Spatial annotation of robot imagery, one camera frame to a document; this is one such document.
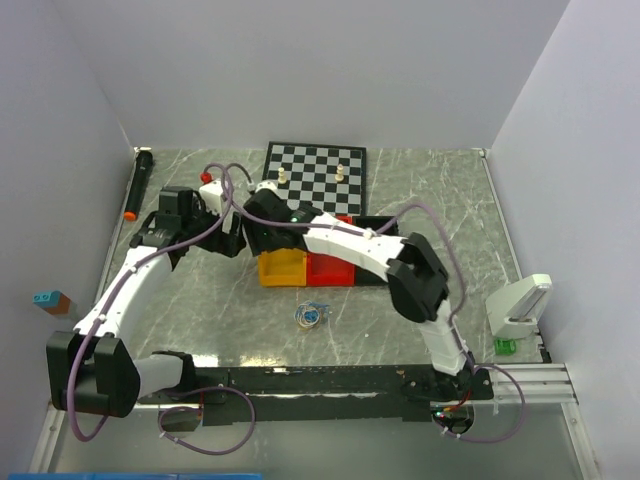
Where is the white chess pawn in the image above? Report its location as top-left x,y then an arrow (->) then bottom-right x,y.
335,164 -> 344,183

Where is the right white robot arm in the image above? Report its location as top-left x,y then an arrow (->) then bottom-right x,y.
241,188 -> 472,399

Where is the blue brown toy block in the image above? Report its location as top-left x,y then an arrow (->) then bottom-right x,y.
32,290 -> 79,321

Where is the blue thin cable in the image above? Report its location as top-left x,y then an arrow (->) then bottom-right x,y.
293,301 -> 331,330

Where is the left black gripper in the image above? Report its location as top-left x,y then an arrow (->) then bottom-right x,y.
182,197 -> 246,257

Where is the white tilted stand device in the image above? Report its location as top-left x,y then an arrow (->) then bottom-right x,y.
485,274 -> 553,340

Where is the green small toy block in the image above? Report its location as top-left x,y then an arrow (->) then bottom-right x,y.
494,338 -> 517,356

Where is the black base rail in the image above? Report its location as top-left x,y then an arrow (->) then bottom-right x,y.
140,364 -> 494,426

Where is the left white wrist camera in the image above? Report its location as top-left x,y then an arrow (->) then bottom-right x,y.
198,172 -> 226,215

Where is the black white chessboard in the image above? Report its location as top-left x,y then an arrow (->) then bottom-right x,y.
263,141 -> 367,216

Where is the black marker orange cap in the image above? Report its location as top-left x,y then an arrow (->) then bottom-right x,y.
123,150 -> 154,222

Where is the yellow plastic bin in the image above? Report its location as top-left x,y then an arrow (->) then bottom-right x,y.
258,249 -> 307,287

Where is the black plastic bin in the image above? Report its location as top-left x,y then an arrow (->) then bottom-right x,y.
353,216 -> 399,287

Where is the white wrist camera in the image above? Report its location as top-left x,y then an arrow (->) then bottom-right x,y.
198,172 -> 226,215
247,180 -> 278,194

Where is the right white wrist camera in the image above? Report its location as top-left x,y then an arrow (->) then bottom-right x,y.
247,180 -> 278,194

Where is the red plastic bin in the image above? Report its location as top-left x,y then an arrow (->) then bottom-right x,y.
304,214 -> 357,287

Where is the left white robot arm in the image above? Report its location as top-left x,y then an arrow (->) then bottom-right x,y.
46,180 -> 246,418

